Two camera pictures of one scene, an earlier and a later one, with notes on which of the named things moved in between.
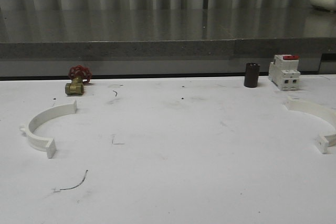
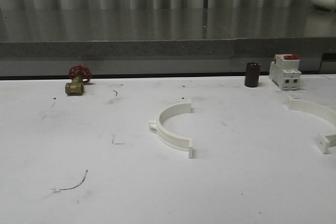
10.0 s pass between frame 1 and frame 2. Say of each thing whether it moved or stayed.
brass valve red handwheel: stayed
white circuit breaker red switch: stayed
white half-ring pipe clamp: moved
